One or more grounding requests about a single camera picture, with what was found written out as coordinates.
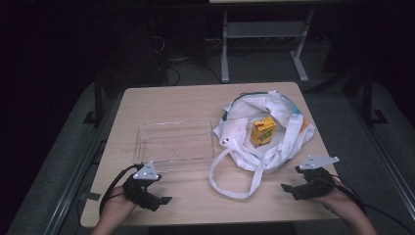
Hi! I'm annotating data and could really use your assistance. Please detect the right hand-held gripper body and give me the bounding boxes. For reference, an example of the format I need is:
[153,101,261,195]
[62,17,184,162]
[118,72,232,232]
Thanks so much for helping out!
[292,155,341,202]

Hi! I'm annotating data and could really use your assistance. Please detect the black metal stand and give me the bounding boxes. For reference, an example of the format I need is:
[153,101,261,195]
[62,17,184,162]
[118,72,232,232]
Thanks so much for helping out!
[361,67,390,125]
[82,80,106,127]

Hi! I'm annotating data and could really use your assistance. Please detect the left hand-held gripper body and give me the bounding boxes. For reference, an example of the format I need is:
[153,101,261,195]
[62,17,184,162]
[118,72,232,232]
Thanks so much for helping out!
[121,161,164,212]

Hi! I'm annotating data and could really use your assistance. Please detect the white cloth tote bag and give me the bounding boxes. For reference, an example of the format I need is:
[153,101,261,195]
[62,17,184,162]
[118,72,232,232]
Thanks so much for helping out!
[208,90,317,200]

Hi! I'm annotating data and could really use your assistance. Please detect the person's left hand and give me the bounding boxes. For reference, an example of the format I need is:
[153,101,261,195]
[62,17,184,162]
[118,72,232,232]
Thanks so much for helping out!
[103,185,138,223]

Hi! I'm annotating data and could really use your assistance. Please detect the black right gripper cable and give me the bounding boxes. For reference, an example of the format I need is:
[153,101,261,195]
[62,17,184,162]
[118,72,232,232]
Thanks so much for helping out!
[330,173,415,235]

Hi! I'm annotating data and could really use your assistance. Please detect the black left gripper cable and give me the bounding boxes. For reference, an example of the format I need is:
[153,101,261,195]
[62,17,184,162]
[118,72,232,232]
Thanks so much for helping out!
[98,164,142,217]

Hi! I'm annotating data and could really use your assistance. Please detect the black floor cables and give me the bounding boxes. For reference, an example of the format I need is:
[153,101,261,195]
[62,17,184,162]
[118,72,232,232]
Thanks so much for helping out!
[153,32,223,86]

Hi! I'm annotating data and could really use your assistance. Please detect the person's right hand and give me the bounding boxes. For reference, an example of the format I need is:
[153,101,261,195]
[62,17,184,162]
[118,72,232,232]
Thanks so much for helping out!
[312,179,355,213]

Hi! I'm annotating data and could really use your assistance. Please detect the clear plastic box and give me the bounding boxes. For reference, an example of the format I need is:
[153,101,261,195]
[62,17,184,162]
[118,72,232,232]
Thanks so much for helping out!
[131,118,217,173]

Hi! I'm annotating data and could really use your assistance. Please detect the yellow drink carton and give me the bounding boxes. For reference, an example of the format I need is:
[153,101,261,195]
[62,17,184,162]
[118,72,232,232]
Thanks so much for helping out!
[250,116,277,148]

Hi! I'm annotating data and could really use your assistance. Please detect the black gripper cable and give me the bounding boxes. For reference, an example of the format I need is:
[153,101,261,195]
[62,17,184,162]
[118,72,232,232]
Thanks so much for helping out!
[98,164,142,217]
[330,173,415,235]

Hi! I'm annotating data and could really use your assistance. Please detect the aluminium floor rail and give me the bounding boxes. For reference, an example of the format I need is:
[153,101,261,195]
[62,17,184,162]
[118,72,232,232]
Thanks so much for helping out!
[42,97,119,235]
[346,94,415,213]

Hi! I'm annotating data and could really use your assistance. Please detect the grey metal table frame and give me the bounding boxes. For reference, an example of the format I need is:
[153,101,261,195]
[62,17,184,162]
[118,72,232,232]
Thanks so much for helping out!
[219,9,316,84]

